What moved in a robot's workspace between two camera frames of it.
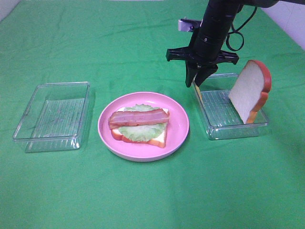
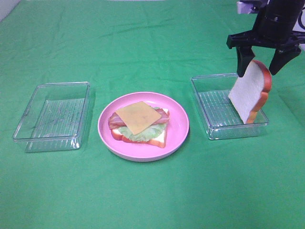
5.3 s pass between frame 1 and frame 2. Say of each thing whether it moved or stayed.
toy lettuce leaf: stayed
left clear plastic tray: stayed
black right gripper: moved
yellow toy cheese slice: moved
